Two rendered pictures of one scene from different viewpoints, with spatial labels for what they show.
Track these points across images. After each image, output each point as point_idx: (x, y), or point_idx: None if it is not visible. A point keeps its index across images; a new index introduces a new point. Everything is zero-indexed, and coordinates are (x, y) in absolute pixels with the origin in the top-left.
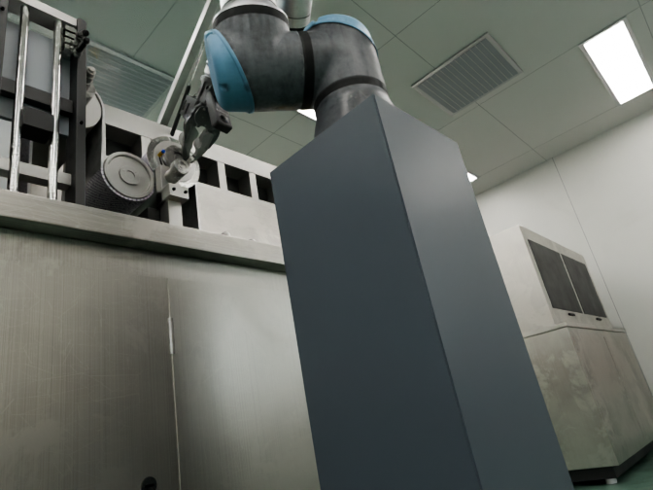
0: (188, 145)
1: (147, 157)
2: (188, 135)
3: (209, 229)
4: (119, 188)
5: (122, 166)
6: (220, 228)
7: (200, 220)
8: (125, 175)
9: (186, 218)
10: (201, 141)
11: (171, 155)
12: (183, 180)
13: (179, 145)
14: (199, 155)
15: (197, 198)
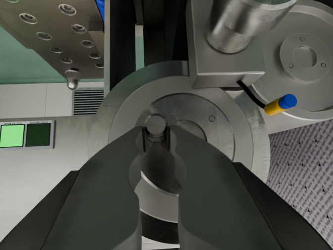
0: (203, 150)
1: (265, 130)
2: (242, 186)
3: (26, 170)
4: (326, 12)
5: (326, 73)
6: (5, 177)
7: (39, 183)
8: (315, 51)
9: (120, 47)
10: (132, 192)
11: (213, 142)
12: (157, 80)
13: (167, 216)
14: (122, 138)
15: (105, 47)
